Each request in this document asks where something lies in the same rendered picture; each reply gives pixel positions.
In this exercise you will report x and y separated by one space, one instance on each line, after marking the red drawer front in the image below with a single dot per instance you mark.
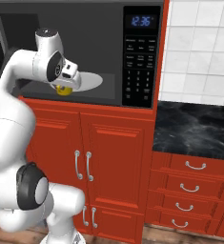
212 187
218 165
200 222
207 205

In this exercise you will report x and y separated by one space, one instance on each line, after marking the yellow mug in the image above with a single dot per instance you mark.
64 91

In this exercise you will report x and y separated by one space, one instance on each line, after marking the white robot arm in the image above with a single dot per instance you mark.
11 136

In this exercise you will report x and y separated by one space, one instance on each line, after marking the black microwave oven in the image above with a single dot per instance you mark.
138 60

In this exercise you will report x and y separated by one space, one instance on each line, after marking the short red cupboard door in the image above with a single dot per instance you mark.
80 222
119 224

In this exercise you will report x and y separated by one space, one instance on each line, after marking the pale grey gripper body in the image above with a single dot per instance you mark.
72 81

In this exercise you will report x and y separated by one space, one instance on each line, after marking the tall red cupboard door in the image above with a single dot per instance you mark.
57 143
119 158

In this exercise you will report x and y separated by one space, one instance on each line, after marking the grey microwave turntable plate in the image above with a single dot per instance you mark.
91 81

